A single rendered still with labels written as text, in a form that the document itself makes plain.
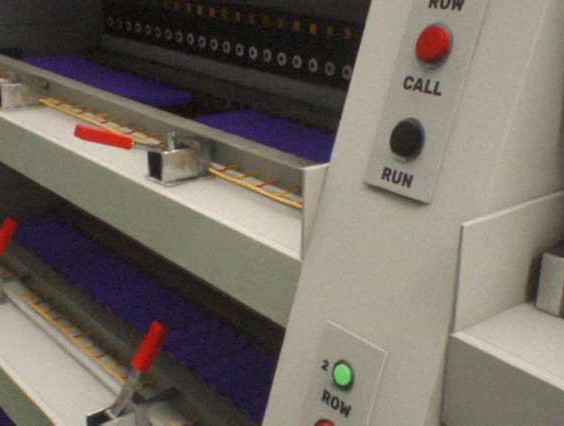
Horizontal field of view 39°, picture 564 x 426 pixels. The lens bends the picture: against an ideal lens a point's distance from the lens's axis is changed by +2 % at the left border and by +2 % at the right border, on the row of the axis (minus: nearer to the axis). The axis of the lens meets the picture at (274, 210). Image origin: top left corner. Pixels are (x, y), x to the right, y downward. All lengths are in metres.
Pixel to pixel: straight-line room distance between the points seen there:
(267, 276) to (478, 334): 0.13
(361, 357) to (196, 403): 0.23
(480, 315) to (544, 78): 0.10
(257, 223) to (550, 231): 0.17
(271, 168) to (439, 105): 0.17
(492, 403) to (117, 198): 0.32
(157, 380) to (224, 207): 0.20
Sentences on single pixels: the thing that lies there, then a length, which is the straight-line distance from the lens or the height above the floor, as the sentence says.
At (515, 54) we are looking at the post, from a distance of 0.34.
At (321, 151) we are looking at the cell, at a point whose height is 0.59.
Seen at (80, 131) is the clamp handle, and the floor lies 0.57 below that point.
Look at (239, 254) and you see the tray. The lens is 0.45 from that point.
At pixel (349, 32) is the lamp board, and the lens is 0.63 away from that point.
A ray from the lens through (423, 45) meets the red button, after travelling 0.36.
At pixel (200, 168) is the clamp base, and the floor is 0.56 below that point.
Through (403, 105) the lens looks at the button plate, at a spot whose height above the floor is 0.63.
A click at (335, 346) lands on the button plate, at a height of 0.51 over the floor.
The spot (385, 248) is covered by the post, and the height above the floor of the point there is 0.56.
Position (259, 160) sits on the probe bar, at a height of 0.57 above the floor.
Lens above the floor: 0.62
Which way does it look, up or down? 9 degrees down
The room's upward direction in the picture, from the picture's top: 14 degrees clockwise
